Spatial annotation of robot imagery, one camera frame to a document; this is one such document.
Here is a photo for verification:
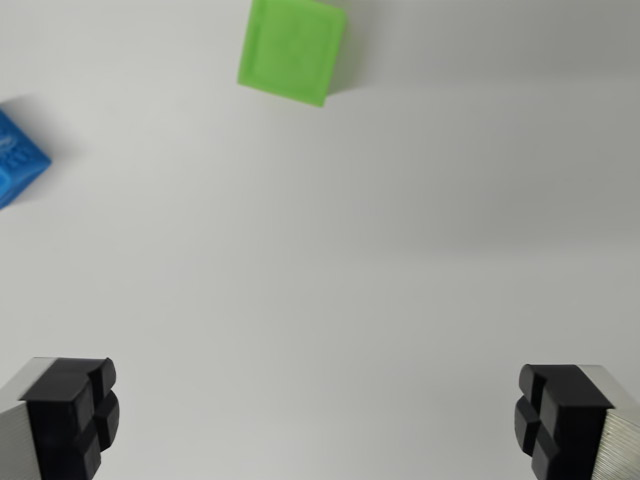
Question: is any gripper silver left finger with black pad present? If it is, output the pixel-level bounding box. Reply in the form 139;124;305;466
0;356;121;480

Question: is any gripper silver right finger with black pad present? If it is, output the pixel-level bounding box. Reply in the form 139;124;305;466
513;363;640;480

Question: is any green embossed soft cube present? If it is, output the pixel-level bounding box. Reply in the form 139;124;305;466
236;0;348;108

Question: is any blue embossed soft cube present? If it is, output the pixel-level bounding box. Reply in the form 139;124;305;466
0;103;53;211

